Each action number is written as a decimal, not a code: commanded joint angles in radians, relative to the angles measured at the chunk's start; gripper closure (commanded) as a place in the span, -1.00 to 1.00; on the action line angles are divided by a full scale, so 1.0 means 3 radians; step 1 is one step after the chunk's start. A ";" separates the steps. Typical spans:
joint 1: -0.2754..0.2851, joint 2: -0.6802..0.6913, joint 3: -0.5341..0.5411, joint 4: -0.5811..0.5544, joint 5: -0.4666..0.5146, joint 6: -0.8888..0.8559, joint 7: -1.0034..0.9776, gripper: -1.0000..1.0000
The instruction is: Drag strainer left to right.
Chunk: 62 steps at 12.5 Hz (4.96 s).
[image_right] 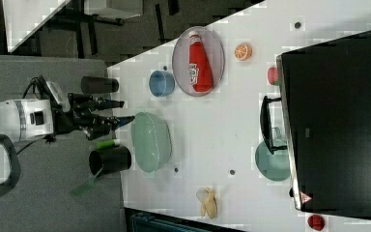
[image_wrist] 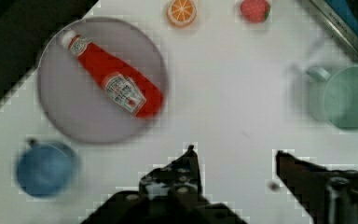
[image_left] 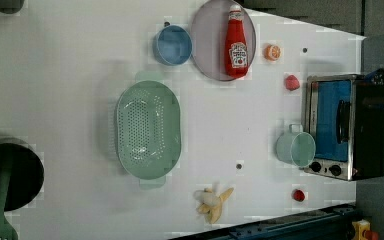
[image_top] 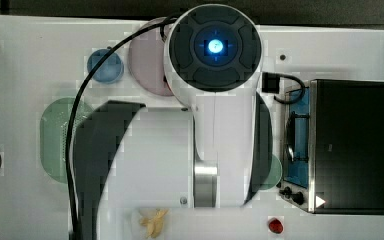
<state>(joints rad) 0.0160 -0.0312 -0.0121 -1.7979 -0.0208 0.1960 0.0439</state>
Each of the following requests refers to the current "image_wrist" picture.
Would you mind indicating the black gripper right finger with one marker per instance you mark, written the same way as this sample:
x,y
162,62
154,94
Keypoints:
x,y
328,196

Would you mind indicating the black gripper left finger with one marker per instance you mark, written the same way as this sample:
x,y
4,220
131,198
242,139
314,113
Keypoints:
x,y
168,195

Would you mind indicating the mint green mug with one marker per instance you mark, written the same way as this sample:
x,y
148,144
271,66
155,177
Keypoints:
x,y
334,97

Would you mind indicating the red ketchup bottle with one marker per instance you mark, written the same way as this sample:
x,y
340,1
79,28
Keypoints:
x,y
121,82

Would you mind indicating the blue cup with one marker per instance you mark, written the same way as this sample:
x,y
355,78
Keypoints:
x,y
46,169

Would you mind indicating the grey round plate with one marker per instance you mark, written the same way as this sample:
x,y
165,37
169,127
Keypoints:
x,y
71,99

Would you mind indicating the black toaster oven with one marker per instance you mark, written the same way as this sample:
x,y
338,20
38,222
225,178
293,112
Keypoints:
x,y
340,17

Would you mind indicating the orange slice toy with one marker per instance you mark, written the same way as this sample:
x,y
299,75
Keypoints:
x,y
181,13

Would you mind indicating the red strawberry toy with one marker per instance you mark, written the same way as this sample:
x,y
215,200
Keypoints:
x,y
255,11

